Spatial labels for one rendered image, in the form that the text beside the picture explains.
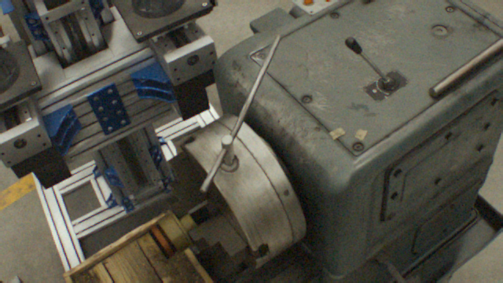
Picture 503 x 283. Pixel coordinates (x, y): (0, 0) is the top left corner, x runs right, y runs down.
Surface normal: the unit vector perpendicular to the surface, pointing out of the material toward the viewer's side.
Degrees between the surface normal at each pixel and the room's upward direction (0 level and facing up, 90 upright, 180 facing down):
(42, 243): 0
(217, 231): 4
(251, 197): 41
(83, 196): 0
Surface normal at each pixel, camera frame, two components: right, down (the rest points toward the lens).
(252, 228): 0.41, 0.22
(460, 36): -0.12, -0.61
